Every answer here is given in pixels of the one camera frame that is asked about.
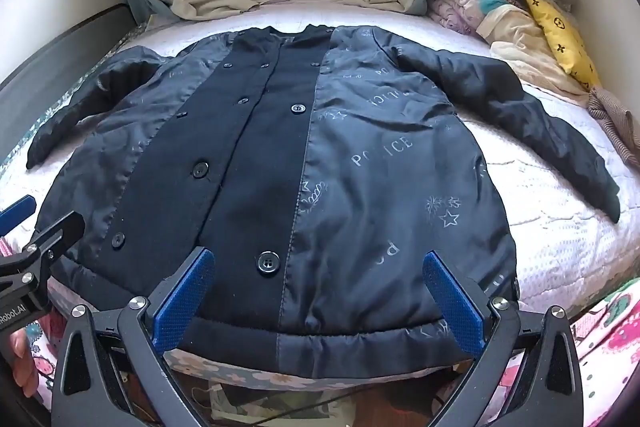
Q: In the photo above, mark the yellow patterned pillow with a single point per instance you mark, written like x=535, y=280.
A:
x=562, y=34

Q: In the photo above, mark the pink floral quilt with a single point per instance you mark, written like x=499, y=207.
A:
x=457, y=4

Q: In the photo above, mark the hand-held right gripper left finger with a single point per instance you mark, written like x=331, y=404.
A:
x=184, y=304

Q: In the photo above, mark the dark bed side rail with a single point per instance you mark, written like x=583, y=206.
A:
x=55, y=42

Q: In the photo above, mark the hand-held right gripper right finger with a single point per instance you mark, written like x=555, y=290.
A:
x=454, y=307

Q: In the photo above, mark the person's left hand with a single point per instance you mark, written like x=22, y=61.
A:
x=25, y=362

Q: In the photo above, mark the cream cloth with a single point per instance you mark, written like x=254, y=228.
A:
x=525, y=52

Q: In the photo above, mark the brown striped cloth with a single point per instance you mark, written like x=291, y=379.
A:
x=617, y=119

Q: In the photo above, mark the white quilted bed cover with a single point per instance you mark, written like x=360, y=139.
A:
x=550, y=227

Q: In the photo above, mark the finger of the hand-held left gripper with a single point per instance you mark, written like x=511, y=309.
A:
x=15, y=214
x=55, y=234

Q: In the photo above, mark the dark navy printed jacket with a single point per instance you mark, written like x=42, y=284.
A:
x=325, y=167

